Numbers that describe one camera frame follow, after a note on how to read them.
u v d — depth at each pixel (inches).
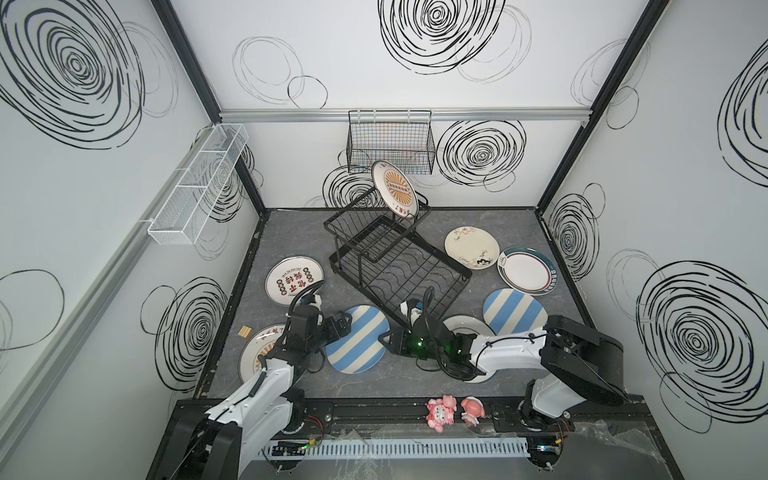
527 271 40.6
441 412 28.3
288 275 39.2
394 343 28.3
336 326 30.4
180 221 34.1
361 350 32.3
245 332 34.1
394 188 34.4
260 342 33.4
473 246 42.5
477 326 35.3
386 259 40.2
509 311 36.1
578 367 17.1
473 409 28.6
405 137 37.9
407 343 28.3
